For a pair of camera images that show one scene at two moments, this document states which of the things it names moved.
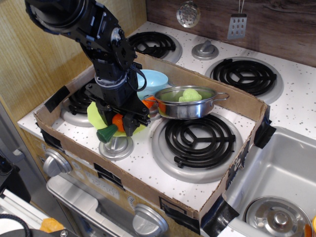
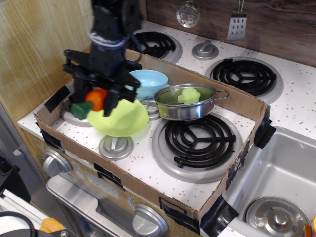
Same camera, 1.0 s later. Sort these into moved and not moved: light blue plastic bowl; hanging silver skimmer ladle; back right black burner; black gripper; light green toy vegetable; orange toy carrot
Moved: orange toy carrot; black gripper
Not moved: light green toy vegetable; back right black burner; light blue plastic bowl; hanging silver skimmer ladle
